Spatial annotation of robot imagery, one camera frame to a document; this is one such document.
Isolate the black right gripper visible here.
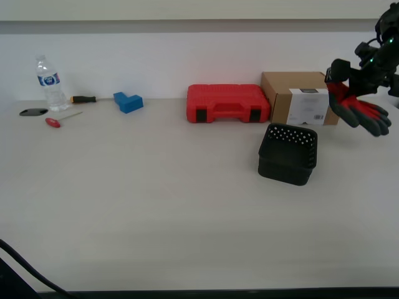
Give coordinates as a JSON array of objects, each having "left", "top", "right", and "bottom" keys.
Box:
[{"left": 325, "top": 39, "right": 399, "bottom": 98}]

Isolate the red and grey work glove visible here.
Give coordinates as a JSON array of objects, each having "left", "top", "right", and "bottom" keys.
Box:
[{"left": 325, "top": 81, "right": 392, "bottom": 137}]

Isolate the black perforated plastic basket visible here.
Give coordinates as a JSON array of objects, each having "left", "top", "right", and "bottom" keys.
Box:
[{"left": 257, "top": 122, "right": 319, "bottom": 187}]

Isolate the brown cardboard box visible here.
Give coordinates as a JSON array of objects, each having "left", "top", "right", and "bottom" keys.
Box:
[{"left": 261, "top": 71, "right": 340, "bottom": 126}]

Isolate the red plastic tool case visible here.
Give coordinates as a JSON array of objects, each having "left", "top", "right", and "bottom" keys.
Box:
[{"left": 186, "top": 83, "right": 271, "bottom": 124}]

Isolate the blue plastic block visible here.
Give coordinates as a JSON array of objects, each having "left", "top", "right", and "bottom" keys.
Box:
[{"left": 112, "top": 91, "right": 144, "bottom": 115}]

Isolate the orange and black screwdriver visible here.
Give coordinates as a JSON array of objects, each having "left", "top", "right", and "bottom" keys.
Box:
[{"left": 69, "top": 95, "right": 115, "bottom": 104}]

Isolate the clear plastic water bottle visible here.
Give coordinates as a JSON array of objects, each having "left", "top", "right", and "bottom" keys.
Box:
[{"left": 34, "top": 54, "right": 70, "bottom": 112}]

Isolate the black oval table grommet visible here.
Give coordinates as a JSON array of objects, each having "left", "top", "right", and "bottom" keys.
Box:
[{"left": 19, "top": 107, "right": 49, "bottom": 117}]

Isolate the black cable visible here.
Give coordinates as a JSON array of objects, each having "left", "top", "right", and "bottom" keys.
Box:
[{"left": 0, "top": 239, "right": 80, "bottom": 299}]

